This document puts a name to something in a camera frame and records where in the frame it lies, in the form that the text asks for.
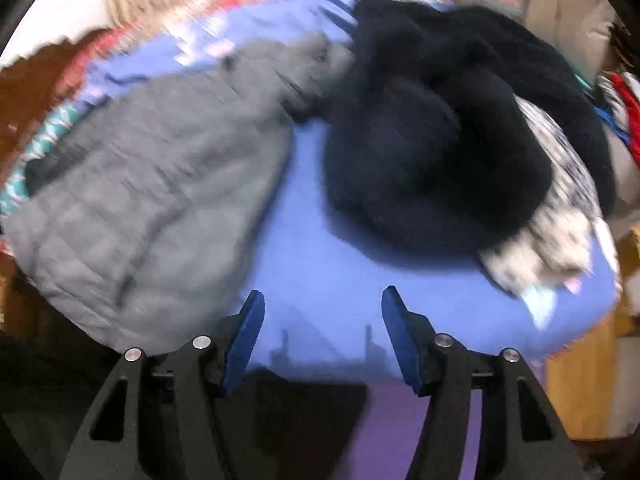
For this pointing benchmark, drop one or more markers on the red and white cloth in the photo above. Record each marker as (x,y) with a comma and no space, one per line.
(625,105)

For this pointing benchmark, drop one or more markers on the beige cloth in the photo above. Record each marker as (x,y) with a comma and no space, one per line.
(565,5)

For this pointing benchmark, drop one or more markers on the person's black garment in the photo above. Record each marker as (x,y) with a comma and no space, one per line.
(300,435)

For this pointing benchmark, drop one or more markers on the wooden bed frame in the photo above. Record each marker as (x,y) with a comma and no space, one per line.
(580,395)

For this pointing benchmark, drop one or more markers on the carved wooden headboard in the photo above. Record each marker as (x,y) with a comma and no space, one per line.
(25,95)

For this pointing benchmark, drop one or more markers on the blue printed bedsheet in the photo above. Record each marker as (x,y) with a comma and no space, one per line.
(325,280)

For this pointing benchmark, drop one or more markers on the teal patterned cloth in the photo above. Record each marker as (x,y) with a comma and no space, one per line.
(45,135)

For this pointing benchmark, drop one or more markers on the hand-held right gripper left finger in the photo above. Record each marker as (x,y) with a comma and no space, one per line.
(245,340)

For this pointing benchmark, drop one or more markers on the grey puffer jacket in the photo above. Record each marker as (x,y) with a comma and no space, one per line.
(150,185)

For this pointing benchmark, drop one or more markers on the purple cloth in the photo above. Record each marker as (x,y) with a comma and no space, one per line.
(380,435)

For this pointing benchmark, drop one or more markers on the navy fleece jacket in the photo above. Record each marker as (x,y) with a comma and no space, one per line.
(425,160)

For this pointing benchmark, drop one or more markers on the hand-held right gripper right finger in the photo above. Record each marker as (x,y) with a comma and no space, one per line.
(400,340)

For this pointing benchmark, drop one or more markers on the red floral quilt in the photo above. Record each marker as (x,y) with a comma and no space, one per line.
(85,55)

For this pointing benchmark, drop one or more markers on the white patterned fleece garment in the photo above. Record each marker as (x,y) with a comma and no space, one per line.
(555,240)

